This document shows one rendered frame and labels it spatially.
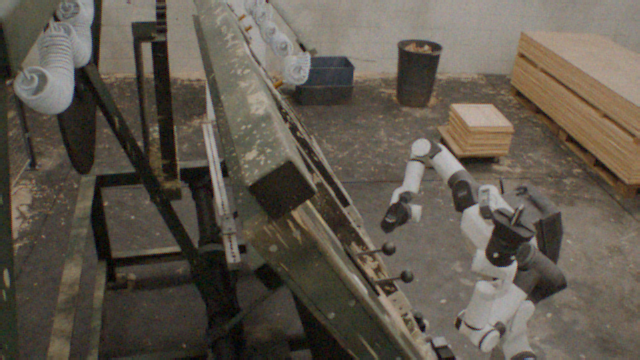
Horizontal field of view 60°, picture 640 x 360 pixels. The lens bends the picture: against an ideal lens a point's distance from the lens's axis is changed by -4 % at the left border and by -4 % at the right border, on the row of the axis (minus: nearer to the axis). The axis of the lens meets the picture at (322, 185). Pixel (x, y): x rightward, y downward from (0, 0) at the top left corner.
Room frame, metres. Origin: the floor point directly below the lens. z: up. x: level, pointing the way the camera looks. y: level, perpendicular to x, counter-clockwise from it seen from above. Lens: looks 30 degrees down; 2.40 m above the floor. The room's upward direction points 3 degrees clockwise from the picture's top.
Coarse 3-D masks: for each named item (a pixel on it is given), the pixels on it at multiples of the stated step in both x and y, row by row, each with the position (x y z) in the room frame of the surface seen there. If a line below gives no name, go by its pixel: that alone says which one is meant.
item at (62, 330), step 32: (96, 192) 2.78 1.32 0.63; (192, 192) 2.76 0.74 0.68; (96, 224) 2.77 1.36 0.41; (128, 256) 2.77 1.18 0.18; (160, 256) 2.87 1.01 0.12; (64, 288) 1.77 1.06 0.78; (96, 288) 2.46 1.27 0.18; (224, 288) 1.94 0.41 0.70; (64, 320) 1.58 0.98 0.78; (96, 320) 2.20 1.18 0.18; (224, 320) 1.73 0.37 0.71; (64, 352) 1.42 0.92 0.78; (96, 352) 1.98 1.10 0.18; (224, 352) 1.56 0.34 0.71; (256, 352) 1.96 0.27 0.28; (288, 352) 1.98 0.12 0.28; (320, 352) 1.90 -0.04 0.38
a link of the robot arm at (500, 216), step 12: (492, 216) 1.28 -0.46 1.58; (504, 216) 1.28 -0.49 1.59; (504, 228) 1.25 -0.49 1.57; (516, 228) 1.23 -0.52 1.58; (528, 228) 1.24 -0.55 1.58; (492, 240) 1.27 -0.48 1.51; (504, 240) 1.25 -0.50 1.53; (516, 240) 1.23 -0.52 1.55; (528, 240) 1.21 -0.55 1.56; (492, 252) 1.26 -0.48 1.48; (504, 252) 1.24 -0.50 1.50; (516, 252) 1.24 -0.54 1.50
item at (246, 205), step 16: (208, 64) 2.14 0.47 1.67; (208, 80) 1.98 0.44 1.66; (224, 112) 1.66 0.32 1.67; (224, 128) 1.56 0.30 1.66; (224, 144) 1.46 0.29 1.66; (240, 176) 1.27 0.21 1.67; (240, 192) 1.20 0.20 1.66; (240, 208) 1.13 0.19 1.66; (256, 208) 1.11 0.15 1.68; (240, 224) 1.08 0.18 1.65; (256, 256) 0.95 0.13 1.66; (256, 272) 0.93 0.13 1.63; (272, 272) 0.98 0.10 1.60; (272, 288) 0.93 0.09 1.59
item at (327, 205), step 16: (304, 48) 1.53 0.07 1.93; (256, 64) 1.45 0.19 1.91; (304, 64) 1.53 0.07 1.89; (272, 96) 1.49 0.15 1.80; (304, 160) 1.51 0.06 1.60; (320, 176) 1.57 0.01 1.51; (320, 192) 1.53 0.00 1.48; (320, 208) 1.53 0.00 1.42; (336, 208) 1.54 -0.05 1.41; (336, 224) 1.54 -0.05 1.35; (352, 224) 1.56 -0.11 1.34; (352, 240) 1.56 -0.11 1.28; (368, 256) 1.58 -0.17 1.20; (384, 272) 1.60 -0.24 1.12; (384, 288) 1.60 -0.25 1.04; (400, 304) 1.62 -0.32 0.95
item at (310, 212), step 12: (312, 216) 1.14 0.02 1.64; (324, 228) 1.15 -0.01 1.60; (336, 240) 1.18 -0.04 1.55; (336, 252) 1.16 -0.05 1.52; (348, 264) 1.17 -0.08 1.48; (360, 276) 1.18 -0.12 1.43; (372, 300) 1.20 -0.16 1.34; (384, 312) 1.21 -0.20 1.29; (396, 324) 1.22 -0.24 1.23; (408, 336) 1.26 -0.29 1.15; (408, 348) 1.24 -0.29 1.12
